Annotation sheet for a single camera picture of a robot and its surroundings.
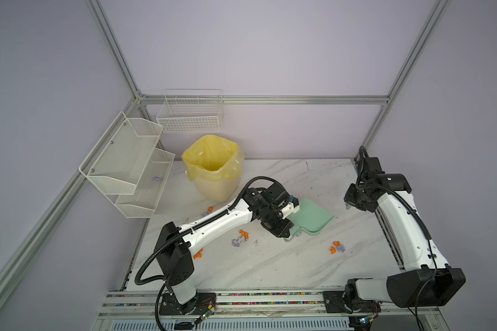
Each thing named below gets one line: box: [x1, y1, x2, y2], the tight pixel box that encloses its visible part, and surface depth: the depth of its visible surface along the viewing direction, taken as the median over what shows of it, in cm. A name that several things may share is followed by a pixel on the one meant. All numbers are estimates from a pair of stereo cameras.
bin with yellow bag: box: [181, 134, 245, 203], surface depth 93 cm
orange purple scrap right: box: [329, 240, 346, 255], surface depth 88 cm
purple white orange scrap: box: [231, 228, 250, 247], surface depth 90 cm
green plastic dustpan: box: [283, 197, 336, 243], surface depth 81 cm
